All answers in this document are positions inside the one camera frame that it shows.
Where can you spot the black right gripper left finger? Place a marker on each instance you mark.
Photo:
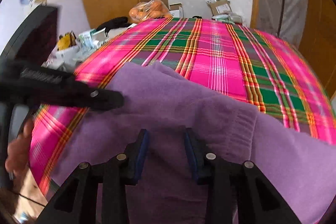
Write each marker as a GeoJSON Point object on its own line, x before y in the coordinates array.
{"type": "Point", "coordinates": [75, 201]}

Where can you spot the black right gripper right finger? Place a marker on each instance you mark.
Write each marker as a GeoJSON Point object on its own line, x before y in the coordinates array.
{"type": "Point", "coordinates": [235, 191]}

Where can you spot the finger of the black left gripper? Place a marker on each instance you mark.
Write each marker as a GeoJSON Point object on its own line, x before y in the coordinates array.
{"type": "Point", "coordinates": [100, 99]}

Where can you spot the purple knit sweater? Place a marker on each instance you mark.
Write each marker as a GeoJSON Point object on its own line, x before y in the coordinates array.
{"type": "Point", "coordinates": [165, 104]}

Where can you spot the person's left hand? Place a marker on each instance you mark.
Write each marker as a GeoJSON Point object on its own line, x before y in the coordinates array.
{"type": "Point", "coordinates": [18, 150]}

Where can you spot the yellow bag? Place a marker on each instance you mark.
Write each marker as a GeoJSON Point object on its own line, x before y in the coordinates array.
{"type": "Point", "coordinates": [66, 41]}

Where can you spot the green white medicine box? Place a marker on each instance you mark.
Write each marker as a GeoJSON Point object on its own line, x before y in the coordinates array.
{"type": "Point", "coordinates": [93, 39]}

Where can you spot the black cloth item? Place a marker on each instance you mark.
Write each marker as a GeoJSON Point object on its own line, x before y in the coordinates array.
{"type": "Point", "coordinates": [115, 23]}

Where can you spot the bag of oranges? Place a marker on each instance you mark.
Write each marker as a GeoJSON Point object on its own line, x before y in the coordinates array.
{"type": "Point", "coordinates": [153, 9]}

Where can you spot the white small carton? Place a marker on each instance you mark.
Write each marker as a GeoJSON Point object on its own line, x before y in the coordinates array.
{"type": "Point", "coordinates": [176, 10]}

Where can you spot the pink green plaid tablecloth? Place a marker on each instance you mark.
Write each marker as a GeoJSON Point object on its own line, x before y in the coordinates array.
{"type": "Point", "coordinates": [244, 64]}

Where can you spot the brown cardboard parcel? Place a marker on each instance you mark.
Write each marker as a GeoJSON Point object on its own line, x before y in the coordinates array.
{"type": "Point", "coordinates": [219, 7]}

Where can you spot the wooden door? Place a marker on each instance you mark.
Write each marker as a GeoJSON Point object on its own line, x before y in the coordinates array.
{"type": "Point", "coordinates": [318, 42]}

